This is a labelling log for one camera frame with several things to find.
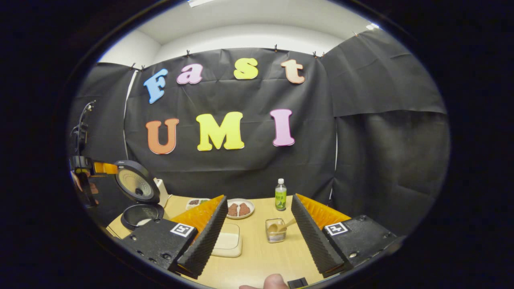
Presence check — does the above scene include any white divided bean dish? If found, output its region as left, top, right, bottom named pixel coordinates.
left=186, top=198, right=211, bottom=211

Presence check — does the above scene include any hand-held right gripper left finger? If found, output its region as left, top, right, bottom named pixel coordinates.
left=120, top=195, right=228, bottom=280

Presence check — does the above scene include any clear rice container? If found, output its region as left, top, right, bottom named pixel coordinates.
left=211, top=223, right=243, bottom=258

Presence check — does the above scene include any wooden spoon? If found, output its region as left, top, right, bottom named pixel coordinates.
left=268, top=218, right=298, bottom=234

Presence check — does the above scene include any dark grey rice cooker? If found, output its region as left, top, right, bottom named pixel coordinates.
left=114, top=160, right=166, bottom=232

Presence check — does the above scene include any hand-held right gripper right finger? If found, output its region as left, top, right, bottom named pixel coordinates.
left=291, top=193, right=406, bottom=278

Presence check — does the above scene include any black stand with cable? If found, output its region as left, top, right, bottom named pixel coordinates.
left=71, top=100, right=97, bottom=157

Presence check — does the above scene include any white round plate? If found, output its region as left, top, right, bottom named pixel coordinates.
left=226, top=198, right=255, bottom=220

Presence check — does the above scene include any green drink bottle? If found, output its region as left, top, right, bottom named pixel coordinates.
left=275, top=179, right=288, bottom=212

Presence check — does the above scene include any black backdrop cloth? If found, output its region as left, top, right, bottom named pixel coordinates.
left=68, top=30, right=450, bottom=237

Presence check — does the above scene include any clear chopstick holder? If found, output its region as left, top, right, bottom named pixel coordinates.
left=265, top=218, right=287, bottom=244

